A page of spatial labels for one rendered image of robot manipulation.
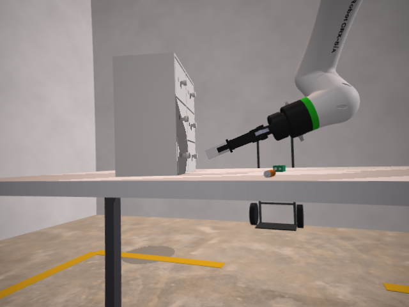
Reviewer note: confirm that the grey drawer front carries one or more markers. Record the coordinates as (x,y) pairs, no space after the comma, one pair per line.
(190,92)
(180,81)
(181,118)
(193,156)
(183,155)
(191,125)

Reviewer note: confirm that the orange aa battery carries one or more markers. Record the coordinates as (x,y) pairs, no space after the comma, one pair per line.
(269,173)

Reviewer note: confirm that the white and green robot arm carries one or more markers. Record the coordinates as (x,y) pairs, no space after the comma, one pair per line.
(329,99)

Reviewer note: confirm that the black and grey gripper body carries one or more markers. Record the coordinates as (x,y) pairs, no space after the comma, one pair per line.
(277,126)

